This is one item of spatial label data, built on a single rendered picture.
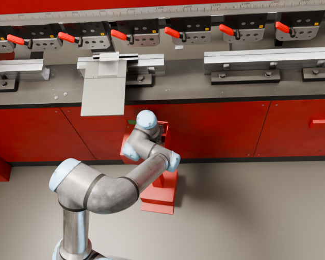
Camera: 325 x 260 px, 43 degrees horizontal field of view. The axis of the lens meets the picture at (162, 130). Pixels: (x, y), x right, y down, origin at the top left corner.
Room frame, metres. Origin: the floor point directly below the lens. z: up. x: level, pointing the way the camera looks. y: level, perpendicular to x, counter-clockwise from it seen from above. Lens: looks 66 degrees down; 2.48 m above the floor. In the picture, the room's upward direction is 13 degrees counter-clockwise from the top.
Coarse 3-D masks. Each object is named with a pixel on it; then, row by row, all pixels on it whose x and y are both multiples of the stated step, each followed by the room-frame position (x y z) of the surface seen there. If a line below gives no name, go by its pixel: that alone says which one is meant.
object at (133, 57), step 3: (120, 54) 1.07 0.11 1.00; (123, 54) 1.07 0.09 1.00; (126, 54) 1.07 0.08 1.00; (129, 54) 1.06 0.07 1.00; (132, 54) 1.06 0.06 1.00; (135, 54) 1.06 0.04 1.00; (93, 57) 1.09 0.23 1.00; (96, 57) 1.09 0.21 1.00; (99, 57) 1.09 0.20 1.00; (120, 57) 1.06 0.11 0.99; (123, 57) 1.06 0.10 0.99; (126, 57) 1.06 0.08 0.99; (129, 57) 1.05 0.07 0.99; (132, 57) 1.05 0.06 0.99; (135, 57) 1.05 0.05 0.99; (138, 57) 1.06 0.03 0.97; (129, 60) 1.04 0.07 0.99; (132, 60) 1.03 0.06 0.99; (135, 60) 1.03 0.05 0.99; (138, 60) 1.04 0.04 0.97
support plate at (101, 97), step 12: (120, 60) 1.04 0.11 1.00; (96, 72) 1.01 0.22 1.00; (120, 72) 0.98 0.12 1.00; (84, 84) 0.96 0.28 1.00; (96, 84) 0.95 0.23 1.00; (108, 84) 0.94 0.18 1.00; (120, 84) 0.92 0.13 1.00; (84, 96) 0.90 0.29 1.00; (96, 96) 0.89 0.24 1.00; (108, 96) 0.88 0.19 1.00; (120, 96) 0.87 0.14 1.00; (84, 108) 0.85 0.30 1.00; (96, 108) 0.83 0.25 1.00; (108, 108) 0.82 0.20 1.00; (120, 108) 0.81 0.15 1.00
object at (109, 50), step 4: (112, 40) 1.07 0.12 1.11; (112, 44) 1.05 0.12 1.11; (104, 48) 1.06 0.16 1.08; (108, 48) 1.06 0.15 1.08; (112, 48) 1.05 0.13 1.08; (92, 52) 1.07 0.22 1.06; (96, 52) 1.08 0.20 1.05; (100, 52) 1.08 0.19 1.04; (104, 52) 1.07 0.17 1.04; (108, 52) 1.07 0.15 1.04; (112, 52) 1.06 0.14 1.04
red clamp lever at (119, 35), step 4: (112, 32) 0.98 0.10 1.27; (116, 32) 0.98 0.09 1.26; (120, 32) 0.99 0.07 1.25; (116, 36) 0.97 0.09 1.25; (120, 36) 0.97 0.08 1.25; (124, 36) 0.98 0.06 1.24; (132, 36) 0.99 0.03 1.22; (124, 40) 0.97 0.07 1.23; (128, 40) 0.97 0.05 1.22; (132, 40) 0.97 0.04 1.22; (132, 44) 0.96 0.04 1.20
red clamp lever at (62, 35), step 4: (60, 32) 1.03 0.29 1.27; (60, 36) 1.02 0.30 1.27; (64, 36) 1.02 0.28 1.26; (68, 36) 1.02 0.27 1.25; (72, 36) 1.03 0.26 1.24; (68, 40) 1.01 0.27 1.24; (72, 40) 1.01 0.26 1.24; (76, 40) 1.02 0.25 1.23; (80, 40) 1.02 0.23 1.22; (80, 44) 1.00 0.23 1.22
